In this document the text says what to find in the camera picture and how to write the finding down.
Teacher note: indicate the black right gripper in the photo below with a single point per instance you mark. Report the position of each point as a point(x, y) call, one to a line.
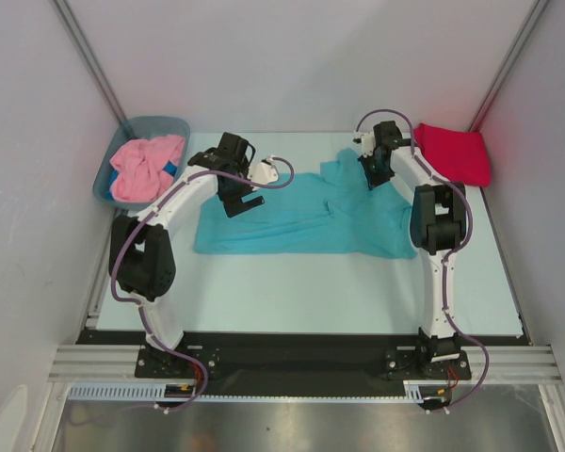
point(373, 169)

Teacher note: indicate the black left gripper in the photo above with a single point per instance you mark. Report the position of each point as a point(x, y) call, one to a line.
point(233, 203)

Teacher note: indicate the teal t-shirt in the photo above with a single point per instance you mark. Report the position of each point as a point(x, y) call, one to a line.
point(330, 212)

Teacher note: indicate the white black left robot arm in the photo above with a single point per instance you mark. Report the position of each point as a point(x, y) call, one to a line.
point(142, 264)

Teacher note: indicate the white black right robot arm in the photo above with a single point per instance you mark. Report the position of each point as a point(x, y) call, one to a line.
point(438, 227)

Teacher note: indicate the blue t-shirt in basket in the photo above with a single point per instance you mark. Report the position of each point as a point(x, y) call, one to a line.
point(170, 169)

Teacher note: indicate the folded red t-shirt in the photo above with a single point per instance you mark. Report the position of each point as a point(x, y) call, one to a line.
point(458, 156)

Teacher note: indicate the grey-blue plastic basket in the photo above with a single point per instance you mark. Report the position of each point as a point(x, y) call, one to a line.
point(139, 127)

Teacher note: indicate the pink t-shirt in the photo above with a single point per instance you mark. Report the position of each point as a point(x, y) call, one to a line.
point(140, 164)

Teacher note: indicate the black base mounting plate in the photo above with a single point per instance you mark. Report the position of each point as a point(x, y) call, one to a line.
point(384, 355)

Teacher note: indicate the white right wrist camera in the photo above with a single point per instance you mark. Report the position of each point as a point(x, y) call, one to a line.
point(366, 141)

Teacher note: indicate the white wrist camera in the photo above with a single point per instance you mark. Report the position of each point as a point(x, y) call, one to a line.
point(366, 141)
point(264, 172)

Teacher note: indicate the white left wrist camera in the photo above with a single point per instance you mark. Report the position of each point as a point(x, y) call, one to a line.
point(264, 172)

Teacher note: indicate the aluminium front rail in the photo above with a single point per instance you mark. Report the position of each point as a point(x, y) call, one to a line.
point(508, 365)

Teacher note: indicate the white slotted cable duct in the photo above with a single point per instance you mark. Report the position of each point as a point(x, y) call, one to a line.
point(178, 393)

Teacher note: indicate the right aluminium corner post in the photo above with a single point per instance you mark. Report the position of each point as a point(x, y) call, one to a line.
point(524, 35)

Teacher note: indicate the aluminium corner post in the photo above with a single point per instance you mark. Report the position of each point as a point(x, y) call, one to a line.
point(524, 35)
point(83, 47)

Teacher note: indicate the left aluminium corner post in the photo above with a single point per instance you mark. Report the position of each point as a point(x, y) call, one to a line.
point(83, 47)

